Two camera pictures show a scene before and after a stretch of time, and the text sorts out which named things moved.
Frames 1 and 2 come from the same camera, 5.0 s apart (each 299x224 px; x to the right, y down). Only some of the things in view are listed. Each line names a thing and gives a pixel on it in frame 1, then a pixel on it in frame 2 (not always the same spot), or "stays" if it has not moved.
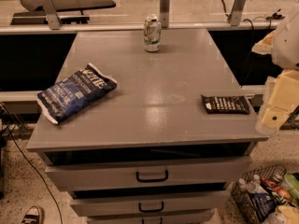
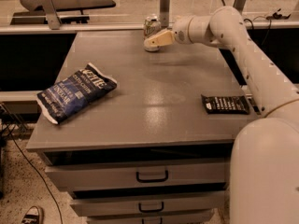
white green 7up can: x=151 y=34 stays
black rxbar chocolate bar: x=236 y=105 stays
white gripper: x=289 y=47 to x=180 y=32
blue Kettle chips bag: x=60 y=101 stays
